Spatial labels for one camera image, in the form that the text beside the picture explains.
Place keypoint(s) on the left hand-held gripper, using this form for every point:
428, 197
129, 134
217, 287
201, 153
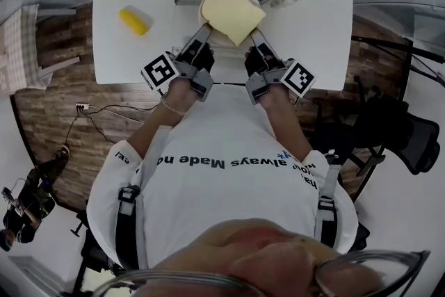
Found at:
160, 71

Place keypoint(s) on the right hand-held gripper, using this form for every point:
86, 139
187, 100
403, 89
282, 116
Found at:
298, 78

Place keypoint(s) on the white round plate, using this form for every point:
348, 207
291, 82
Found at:
219, 37

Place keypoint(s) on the pale yellow bread slice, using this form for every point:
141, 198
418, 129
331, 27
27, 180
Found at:
233, 14

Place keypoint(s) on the person's right forearm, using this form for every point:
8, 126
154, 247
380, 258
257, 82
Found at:
285, 125

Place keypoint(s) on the person's left forearm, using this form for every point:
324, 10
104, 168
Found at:
156, 128

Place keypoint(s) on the white table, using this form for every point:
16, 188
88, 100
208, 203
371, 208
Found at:
313, 45

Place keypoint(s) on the clear plastic tray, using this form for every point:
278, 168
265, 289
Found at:
146, 18

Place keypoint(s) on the yellow corn cob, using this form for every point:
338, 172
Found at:
133, 22

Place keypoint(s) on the white power strip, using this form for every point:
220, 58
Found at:
82, 106

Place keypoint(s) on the white printed t-shirt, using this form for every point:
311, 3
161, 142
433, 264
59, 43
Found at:
226, 201

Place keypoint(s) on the checkered cloth chair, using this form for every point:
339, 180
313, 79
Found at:
17, 45

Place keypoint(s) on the black mesh office chair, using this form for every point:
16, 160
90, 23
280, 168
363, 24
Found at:
417, 139

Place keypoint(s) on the person's face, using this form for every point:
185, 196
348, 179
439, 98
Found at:
260, 254

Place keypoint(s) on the clear frame glasses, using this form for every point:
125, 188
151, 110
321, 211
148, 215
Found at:
400, 267

